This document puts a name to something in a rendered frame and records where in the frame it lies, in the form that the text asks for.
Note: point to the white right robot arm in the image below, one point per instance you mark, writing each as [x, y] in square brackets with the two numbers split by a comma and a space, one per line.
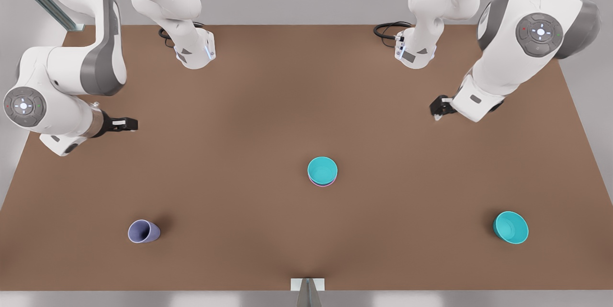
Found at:
[62, 62]

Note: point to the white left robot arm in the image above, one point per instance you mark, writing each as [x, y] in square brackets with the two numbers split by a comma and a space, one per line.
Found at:
[522, 48]

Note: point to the teal bowl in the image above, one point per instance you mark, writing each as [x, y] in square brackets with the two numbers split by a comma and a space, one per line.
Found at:
[322, 170]
[510, 227]

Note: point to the pink bowl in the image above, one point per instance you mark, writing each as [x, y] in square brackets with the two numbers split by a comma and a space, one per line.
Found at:
[322, 185]

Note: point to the purple cup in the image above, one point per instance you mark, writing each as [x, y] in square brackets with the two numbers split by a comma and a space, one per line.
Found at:
[142, 231]

